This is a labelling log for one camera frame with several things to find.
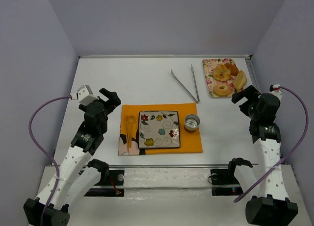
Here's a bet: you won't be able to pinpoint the glazed ring doughnut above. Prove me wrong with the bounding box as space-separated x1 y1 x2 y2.
213 83 231 97

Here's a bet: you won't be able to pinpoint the metal tongs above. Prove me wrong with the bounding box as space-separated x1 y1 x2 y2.
170 64 200 104

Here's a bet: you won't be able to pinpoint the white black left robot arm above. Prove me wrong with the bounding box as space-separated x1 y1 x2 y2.
23 85 121 226

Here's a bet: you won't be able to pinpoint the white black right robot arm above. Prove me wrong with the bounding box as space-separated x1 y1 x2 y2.
229 85 298 226

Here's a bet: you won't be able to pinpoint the tan bread slice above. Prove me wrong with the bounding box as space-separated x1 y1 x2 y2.
233 70 247 91

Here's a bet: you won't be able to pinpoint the orange plastic spoon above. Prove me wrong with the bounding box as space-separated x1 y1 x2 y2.
128 116 136 148

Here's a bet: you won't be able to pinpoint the dark brown pastry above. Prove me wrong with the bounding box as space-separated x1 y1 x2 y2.
224 63 239 76

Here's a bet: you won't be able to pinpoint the large golden bagel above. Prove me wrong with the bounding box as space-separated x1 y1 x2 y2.
212 65 231 81

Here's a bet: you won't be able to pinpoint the square floral ceramic plate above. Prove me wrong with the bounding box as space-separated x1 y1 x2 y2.
138 111 181 149

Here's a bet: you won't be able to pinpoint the small metal cup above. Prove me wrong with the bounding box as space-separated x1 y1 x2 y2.
184 114 200 131

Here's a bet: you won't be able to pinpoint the orange cartoon placemat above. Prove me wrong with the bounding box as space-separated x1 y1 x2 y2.
118 103 203 156

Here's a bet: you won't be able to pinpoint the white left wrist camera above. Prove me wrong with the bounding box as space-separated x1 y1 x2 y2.
77 85 99 106

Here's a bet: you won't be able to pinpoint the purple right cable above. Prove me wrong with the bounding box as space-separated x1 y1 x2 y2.
233 85 309 203

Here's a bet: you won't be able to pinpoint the purple cable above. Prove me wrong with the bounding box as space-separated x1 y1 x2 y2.
233 85 309 203
28 95 74 226

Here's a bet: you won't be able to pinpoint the aluminium front rail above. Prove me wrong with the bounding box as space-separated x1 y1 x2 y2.
83 163 259 168

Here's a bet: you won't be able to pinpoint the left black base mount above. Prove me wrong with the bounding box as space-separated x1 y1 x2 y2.
84 169 125 197

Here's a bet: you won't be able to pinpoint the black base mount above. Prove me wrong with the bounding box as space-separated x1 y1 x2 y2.
208 169 243 196
84 169 125 197

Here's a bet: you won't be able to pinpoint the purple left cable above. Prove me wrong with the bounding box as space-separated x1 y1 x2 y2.
28 95 74 226

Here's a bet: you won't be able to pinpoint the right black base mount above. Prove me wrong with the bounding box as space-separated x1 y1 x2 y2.
208 169 243 196

